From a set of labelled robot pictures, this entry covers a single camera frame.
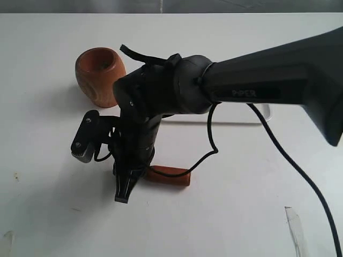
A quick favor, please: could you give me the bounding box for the black cable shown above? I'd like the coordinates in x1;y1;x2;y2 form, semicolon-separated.
93;103;343;257

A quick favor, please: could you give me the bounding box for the white rectangular tray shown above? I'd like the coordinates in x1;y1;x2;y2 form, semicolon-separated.
162;102;261;125

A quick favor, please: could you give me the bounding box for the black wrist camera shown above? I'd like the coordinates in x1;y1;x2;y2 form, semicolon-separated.
71;110;100;163

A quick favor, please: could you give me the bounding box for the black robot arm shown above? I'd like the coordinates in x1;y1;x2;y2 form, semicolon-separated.
113;28;342;203

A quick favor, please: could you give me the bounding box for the clear tape strip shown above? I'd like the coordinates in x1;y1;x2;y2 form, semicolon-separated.
285;206;308;257

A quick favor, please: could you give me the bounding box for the wooden mortar cup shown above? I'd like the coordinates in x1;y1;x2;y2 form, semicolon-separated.
75;48;126;108

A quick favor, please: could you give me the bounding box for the brown wooden pestle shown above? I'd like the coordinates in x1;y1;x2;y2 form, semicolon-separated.
143;165;191;187

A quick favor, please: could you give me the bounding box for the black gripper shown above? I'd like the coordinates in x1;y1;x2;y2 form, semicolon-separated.
111;116;162;203

